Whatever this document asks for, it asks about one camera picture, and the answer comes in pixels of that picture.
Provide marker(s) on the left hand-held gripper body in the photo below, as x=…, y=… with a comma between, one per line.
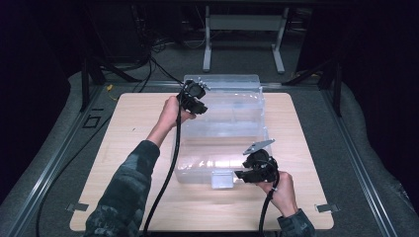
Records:
x=192, y=92

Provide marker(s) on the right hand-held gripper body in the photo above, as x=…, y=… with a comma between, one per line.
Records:
x=262, y=166

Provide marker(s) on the clear plastic tiered storage box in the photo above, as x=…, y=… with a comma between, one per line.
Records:
x=227, y=131

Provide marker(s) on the person's left hand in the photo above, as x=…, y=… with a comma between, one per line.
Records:
x=171, y=115

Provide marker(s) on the person's right hand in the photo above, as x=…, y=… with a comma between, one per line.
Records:
x=283, y=194

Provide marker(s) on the grey tape strip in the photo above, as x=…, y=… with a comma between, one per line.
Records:
x=326, y=208
x=77, y=207

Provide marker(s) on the small yellow floor item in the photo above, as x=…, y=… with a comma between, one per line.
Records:
x=109, y=87

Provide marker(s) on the black metal stand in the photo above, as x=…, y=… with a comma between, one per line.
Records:
x=86, y=82
x=336, y=89

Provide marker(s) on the short aluminium floor rail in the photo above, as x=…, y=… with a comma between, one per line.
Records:
x=148, y=85

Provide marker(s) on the white metal desk frame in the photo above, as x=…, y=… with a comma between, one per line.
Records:
x=243, y=23

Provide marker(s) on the long aluminium floor rail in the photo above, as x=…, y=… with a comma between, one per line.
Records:
x=39, y=177
x=359, y=164

